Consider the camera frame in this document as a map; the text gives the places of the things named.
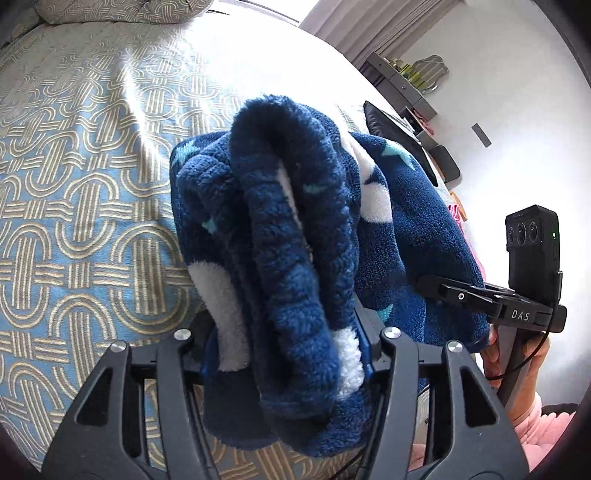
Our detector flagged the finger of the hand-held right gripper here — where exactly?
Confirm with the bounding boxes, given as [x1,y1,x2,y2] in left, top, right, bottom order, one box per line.
[416,274,504,317]

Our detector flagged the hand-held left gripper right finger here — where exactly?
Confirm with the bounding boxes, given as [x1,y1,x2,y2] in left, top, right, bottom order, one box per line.
[355,307,529,480]

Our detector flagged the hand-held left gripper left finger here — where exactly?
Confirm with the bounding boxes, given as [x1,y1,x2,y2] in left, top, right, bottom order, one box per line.
[41,314,222,480]

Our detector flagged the blue star print fleece pants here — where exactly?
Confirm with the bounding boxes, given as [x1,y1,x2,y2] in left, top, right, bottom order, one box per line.
[168,95,491,457]

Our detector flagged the person's right forearm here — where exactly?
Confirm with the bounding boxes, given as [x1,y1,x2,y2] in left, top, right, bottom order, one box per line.
[508,390,580,472]

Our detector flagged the person's right hand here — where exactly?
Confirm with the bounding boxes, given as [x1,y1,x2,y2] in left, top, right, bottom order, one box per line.
[479,323,551,418]

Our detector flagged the pink cloth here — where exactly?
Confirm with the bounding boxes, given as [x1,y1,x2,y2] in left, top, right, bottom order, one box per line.
[448,191,485,278]

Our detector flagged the grey chair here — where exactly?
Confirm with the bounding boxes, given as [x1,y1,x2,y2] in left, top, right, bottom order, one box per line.
[427,145,462,188]

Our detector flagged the patterned bed cover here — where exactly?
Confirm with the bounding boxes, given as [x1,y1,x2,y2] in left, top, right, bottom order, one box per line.
[0,9,462,480]

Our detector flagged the black leather cushion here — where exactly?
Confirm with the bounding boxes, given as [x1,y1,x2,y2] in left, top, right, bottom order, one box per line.
[363,100,439,185]

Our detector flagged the grey shelf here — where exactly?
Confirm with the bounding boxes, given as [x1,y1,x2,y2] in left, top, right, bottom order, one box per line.
[360,52,437,123]

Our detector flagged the grey scalloped mirror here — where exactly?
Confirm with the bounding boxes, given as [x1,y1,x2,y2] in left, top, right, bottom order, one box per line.
[418,55,450,93]

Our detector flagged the green bottles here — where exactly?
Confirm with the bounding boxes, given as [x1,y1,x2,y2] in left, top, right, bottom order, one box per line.
[392,60,426,88]

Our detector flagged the pale pink curtain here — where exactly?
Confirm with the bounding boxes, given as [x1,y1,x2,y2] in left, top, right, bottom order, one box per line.
[299,0,462,70]

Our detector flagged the bunched patterned duvet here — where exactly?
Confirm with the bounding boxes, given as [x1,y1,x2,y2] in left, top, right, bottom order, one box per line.
[34,0,215,26]

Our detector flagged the black cable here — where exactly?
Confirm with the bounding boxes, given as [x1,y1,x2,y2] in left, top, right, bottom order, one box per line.
[485,271,564,381]

